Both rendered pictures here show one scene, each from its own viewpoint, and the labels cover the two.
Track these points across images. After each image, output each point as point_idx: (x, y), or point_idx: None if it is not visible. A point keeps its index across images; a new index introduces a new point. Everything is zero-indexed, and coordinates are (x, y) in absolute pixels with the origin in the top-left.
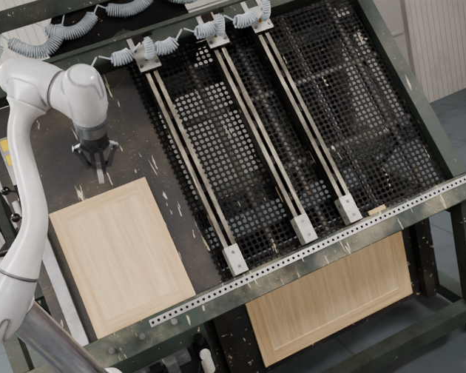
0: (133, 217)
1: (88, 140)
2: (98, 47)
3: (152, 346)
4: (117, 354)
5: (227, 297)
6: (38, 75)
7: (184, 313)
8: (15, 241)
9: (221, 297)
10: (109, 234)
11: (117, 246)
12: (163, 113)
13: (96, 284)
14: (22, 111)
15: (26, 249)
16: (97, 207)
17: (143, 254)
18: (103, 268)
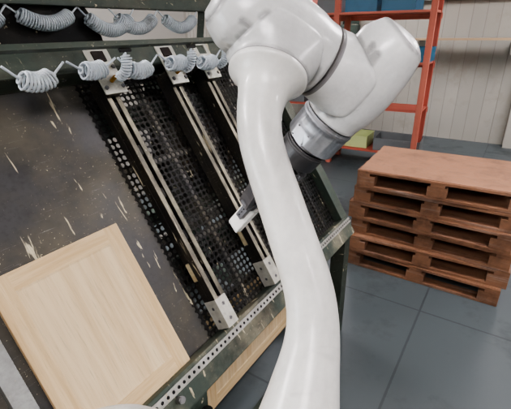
0: (109, 276)
1: (314, 160)
2: (70, 49)
3: None
4: None
5: (223, 354)
6: (324, 19)
7: (186, 385)
8: (308, 368)
9: (218, 355)
10: (80, 301)
11: (94, 316)
12: (133, 148)
13: (71, 376)
14: (287, 83)
15: (336, 380)
16: (60, 266)
17: (126, 321)
18: (79, 350)
